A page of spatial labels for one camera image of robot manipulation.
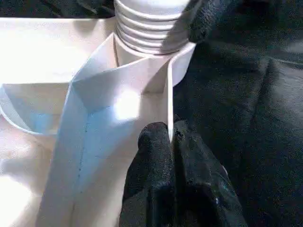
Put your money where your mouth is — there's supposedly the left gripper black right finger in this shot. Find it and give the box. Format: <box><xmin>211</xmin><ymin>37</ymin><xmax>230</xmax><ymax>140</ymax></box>
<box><xmin>172</xmin><ymin>115</ymin><xmax>247</xmax><ymax>227</ymax></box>

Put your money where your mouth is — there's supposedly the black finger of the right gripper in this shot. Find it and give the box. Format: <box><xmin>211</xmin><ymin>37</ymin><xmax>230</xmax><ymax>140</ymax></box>
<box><xmin>160</xmin><ymin>0</ymin><xmax>221</xmax><ymax>54</ymax></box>

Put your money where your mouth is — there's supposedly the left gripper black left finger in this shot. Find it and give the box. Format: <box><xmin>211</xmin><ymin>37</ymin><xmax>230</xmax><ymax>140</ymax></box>
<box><xmin>119</xmin><ymin>122</ymin><xmax>177</xmax><ymax>227</ymax></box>

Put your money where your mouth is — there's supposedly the white plastic table leg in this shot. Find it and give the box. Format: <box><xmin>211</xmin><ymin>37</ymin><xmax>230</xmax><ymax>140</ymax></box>
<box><xmin>113</xmin><ymin>0</ymin><xmax>190</xmax><ymax>56</ymax></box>

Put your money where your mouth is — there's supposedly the white plastic table top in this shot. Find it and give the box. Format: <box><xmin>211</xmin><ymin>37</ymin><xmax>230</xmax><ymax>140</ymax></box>
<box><xmin>0</xmin><ymin>17</ymin><xmax>197</xmax><ymax>227</ymax></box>

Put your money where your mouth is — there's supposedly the black work mat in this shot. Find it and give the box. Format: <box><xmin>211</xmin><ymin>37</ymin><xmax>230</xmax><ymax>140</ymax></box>
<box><xmin>0</xmin><ymin>0</ymin><xmax>303</xmax><ymax>227</ymax></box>

